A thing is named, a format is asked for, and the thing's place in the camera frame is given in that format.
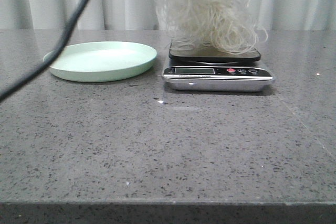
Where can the white vermicelli noodle bundle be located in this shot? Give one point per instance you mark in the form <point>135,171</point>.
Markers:
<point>225,25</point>

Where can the silver black kitchen scale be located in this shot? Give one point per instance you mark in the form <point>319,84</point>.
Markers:
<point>208,69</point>

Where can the light green round plate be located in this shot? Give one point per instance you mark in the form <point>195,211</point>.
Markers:
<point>103,61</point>

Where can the white pleated curtain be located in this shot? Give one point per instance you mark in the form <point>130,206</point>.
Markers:
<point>140,14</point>

